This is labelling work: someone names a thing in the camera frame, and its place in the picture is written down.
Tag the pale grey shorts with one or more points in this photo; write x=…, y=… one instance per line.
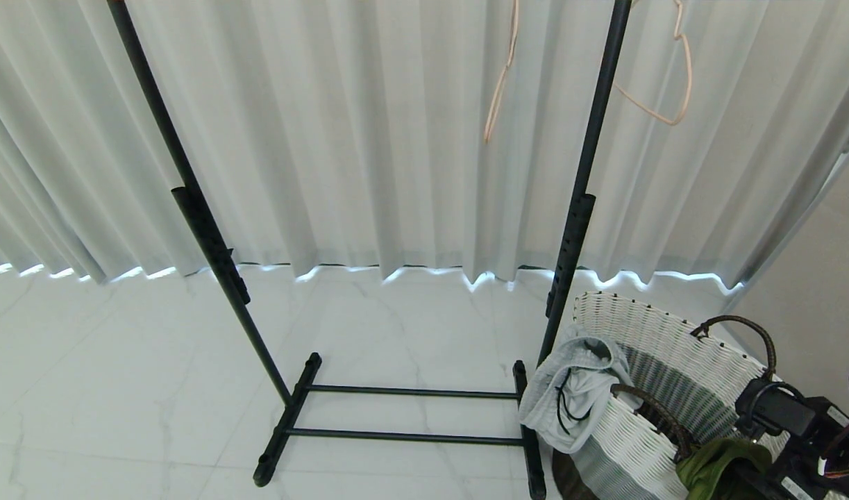
x=591, y=361

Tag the green long-sleeved shirt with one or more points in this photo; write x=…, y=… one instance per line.
x=709, y=465

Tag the black clothes rack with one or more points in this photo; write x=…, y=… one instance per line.
x=205, y=229

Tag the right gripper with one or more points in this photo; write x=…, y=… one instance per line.
x=795, y=462

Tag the pink clothes hanger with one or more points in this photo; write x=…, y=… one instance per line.
x=499, y=97
x=688, y=76

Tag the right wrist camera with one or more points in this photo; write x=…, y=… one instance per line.
x=778, y=413

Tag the white laundry basket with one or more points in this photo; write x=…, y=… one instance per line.
x=639, y=326

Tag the white curtain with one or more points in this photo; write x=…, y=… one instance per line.
x=362, y=139

